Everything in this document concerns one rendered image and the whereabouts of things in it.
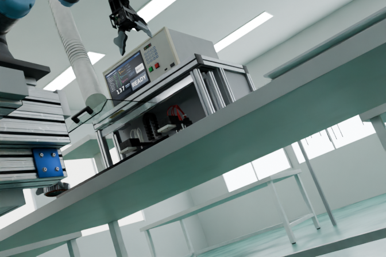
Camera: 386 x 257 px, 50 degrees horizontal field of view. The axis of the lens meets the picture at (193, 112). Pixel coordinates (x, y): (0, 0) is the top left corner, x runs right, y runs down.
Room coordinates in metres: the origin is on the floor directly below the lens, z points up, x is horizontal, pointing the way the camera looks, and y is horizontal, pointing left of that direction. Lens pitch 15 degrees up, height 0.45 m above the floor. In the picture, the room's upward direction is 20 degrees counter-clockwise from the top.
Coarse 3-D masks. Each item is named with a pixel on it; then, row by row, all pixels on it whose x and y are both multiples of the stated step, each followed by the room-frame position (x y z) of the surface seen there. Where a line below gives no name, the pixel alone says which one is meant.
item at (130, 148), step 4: (128, 140) 1.76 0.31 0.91; (132, 140) 1.77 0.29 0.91; (136, 140) 1.79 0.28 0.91; (120, 144) 1.79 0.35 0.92; (124, 144) 1.78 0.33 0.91; (128, 144) 1.77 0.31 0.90; (132, 144) 1.76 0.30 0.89; (136, 144) 1.78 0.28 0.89; (140, 144) 1.80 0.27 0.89; (144, 144) 1.82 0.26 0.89; (148, 144) 1.85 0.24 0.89; (124, 148) 1.78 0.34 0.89; (128, 148) 1.74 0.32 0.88; (132, 148) 1.76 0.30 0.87; (136, 148) 1.78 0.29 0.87; (140, 148) 1.84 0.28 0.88; (120, 152) 1.77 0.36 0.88; (124, 152) 1.77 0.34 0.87; (128, 152) 1.79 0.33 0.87
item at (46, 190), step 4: (56, 184) 1.72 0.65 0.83; (64, 184) 1.74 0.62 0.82; (68, 184) 1.76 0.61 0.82; (44, 188) 1.73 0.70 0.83; (48, 188) 1.72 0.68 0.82; (52, 188) 1.71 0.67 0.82; (56, 188) 1.71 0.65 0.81; (60, 188) 1.72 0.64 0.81; (64, 188) 1.73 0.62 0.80; (68, 188) 1.75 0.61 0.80; (44, 192) 1.73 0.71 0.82; (48, 192) 1.72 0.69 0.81; (52, 192) 1.75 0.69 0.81; (56, 192) 1.77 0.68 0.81; (60, 192) 1.79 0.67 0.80; (48, 196) 1.77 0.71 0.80; (52, 196) 1.79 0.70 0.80
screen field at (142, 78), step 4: (144, 72) 1.76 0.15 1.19; (140, 76) 1.77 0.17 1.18; (144, 76) 1.76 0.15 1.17; (132, 80) 1.80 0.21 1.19; (136, 80) 1.79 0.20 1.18; (140, 80) 1.78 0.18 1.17; (144, 80) 1.76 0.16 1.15; (132, 84) 1.80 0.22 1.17; (136, 84) 1.79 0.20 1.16; (140, 84) 1.78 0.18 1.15; (132, 88) 1.81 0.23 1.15
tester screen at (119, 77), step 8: (136, 56) 1.76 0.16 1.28; (128, 64) 1.80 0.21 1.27; (136, 64) 1.77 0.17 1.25; (112, 72) 1.86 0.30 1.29; (120, 72) 1.83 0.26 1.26; (128, 72) 1.80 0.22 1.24; (112, 80) 1.86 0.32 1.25; (120, 80) 1.84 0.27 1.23; (128, 80) 1.81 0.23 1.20; (112, 88) 1.87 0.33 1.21; (128, 88) 1.82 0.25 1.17; (136, 88) 1.80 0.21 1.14; (112, 96) 1.88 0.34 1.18
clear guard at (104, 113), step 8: (104, 104) 1.57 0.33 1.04; (112, 104) 1.66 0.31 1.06; (120, 104) 1.70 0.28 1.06; (128, 104) 1.73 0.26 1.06; (136, 104) 1.77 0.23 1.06; (96, 112) 1.56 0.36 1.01; (104, 112) 1.72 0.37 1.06; (112, 112) 1.76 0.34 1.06; (120, 112) 1.80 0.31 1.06; (128, 112) 1.84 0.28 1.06; (80, 120) 1.65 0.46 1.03; (88, 120) 1.75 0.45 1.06; (96, 120) 1.79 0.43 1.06; (104, 120) 1.83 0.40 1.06; (112, 120) 1.87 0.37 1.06; (72, 128) 1.65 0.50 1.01
